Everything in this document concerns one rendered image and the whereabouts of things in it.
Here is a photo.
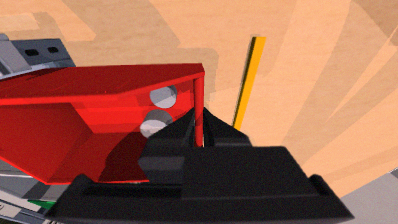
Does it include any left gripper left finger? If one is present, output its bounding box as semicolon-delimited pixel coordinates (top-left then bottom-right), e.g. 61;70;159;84
143;107;195;149

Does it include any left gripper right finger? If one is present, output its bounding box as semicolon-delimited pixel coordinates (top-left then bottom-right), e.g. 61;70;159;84
203;107;253;147

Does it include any yellow bar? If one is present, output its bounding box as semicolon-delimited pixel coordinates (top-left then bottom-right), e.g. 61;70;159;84
232;37;266;130

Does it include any red bin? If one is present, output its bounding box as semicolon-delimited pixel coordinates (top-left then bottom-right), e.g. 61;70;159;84
0;63;204;185

